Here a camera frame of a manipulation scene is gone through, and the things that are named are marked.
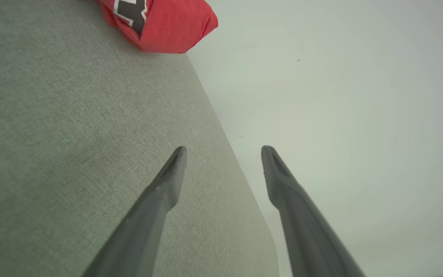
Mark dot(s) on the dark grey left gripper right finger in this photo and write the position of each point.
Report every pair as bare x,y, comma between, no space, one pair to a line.
302,231

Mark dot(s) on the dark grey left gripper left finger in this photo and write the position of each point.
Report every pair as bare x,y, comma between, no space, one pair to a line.
144,227

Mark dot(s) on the red basketball jersey white trim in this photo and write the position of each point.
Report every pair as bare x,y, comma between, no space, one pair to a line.
167,25

